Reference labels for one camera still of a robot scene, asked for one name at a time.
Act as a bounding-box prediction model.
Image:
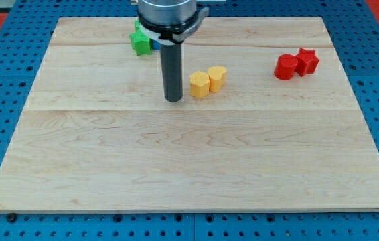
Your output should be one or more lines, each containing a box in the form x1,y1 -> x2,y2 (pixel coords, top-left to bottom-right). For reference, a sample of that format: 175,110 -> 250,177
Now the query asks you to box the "yellow pentagon block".
189,71 -> 210,98

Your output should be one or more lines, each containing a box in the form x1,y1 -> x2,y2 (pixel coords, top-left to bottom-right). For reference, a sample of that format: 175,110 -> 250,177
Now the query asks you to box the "yellow heart block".
208,66 -> 227,92

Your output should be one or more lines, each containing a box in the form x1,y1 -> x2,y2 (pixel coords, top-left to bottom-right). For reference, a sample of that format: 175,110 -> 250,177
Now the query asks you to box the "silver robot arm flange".
131,0 -> 226,46

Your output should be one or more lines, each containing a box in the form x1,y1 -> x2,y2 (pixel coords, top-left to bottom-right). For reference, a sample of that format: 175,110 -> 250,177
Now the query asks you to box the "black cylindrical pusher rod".
160,44 -> 183,102

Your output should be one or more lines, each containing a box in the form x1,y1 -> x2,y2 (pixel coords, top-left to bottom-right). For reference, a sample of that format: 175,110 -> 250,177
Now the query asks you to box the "blue block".
151,39 -> 161,50

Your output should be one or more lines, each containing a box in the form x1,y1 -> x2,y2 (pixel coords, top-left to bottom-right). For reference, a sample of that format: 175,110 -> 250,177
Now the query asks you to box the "green star block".
129,30 -> 151,56

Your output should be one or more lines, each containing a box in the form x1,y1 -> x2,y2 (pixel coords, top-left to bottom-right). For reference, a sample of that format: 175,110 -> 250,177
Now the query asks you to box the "wooden board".
0,17 -> 379,214

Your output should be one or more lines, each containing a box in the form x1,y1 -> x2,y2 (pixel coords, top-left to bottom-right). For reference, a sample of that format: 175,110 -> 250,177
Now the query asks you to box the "green block behind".
134,19 -> 140,31

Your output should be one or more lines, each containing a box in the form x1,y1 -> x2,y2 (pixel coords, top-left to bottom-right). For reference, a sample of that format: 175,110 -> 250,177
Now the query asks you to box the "red cylinder block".
274,54 -> 298,80

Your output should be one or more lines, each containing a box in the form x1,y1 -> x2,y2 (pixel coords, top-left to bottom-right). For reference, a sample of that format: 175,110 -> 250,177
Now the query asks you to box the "red star block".
295,48 -> 319,76

